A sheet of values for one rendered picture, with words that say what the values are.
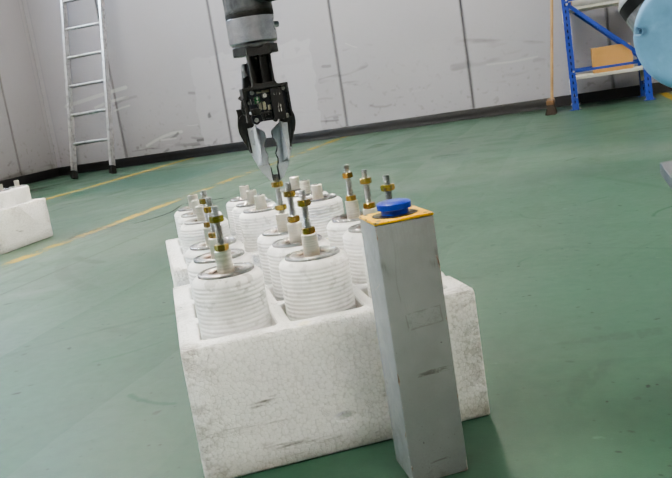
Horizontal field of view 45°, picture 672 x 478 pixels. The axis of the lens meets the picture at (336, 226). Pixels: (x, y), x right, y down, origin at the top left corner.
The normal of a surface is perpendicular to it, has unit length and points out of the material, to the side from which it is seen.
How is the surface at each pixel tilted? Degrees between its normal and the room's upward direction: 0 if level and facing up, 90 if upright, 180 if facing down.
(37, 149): 90
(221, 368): 90
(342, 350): 90
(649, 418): 0
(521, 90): 90
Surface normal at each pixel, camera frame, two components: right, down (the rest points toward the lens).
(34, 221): 0.96, -0.11
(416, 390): 0.22, 0.13
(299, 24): -0.28, 0.21
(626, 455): -0.15, -0.97
